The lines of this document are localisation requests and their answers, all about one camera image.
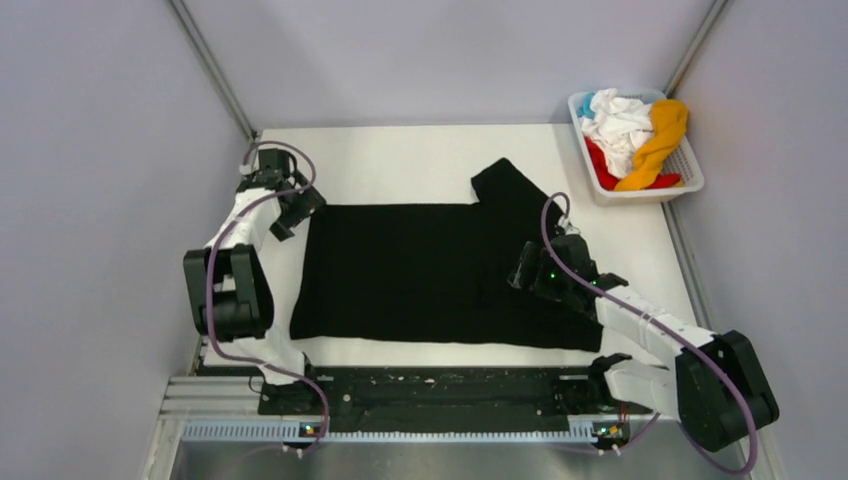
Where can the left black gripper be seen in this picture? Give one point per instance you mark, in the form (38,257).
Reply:
(310,200)

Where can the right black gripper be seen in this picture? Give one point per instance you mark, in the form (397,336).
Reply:
(533,256)

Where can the black t shirt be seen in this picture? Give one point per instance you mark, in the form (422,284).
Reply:
(435,272)

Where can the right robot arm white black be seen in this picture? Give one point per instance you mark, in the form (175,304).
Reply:
(712,384)

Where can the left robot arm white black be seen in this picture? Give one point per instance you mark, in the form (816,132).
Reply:
(231,301)

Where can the red t shirt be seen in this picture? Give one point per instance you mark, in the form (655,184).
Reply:
(609,182)

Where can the teal t shirt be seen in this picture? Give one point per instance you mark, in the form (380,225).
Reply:
(585,109)

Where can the white t shirt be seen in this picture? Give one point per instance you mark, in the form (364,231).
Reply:
(621,126)

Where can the left corner aluminium profile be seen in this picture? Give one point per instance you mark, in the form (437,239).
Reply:
(211,67)

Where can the corner aluminium profile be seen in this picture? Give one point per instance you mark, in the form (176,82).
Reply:
(712,17)
(211,67)

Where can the yellow t shirt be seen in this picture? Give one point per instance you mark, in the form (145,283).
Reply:
(669,118)

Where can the right corner aluminium profile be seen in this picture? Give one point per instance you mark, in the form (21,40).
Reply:
(712,17)

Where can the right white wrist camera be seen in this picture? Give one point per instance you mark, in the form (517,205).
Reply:
(565,227)

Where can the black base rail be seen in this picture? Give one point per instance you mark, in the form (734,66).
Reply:
(438,400)

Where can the white slotted cable duct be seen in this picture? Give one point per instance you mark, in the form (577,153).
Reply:
(300,432)

